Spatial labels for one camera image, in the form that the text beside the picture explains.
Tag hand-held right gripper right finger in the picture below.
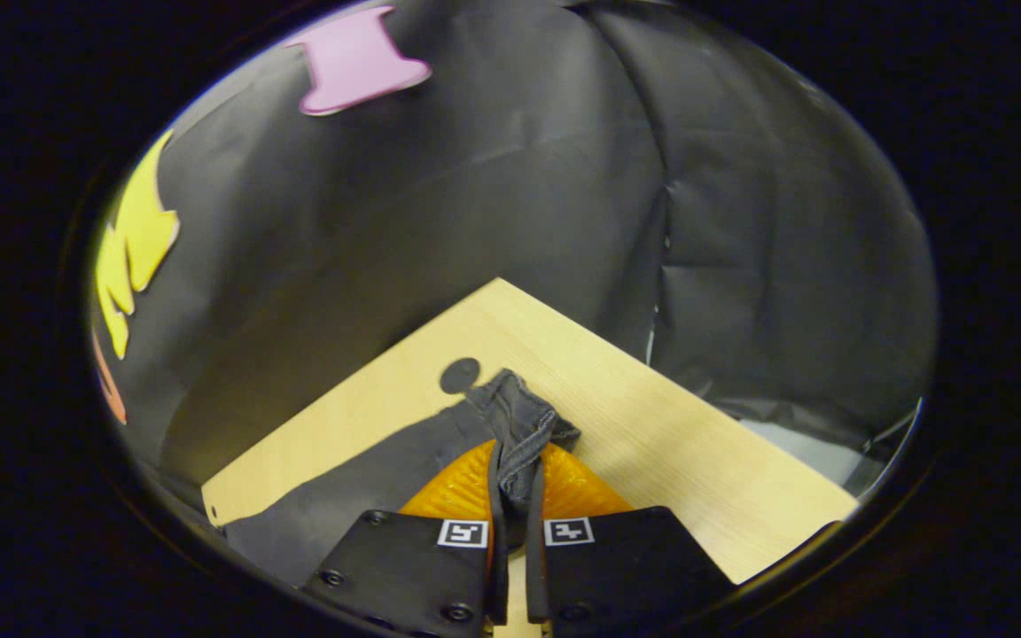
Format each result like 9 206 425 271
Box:
524 443 739 638

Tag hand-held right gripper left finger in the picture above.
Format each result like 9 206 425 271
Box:
300 440 511 637

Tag dark grey jeans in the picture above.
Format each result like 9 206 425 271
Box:
222 368 582 587

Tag black backdrop cloth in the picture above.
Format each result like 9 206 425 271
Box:
85 0 939 497

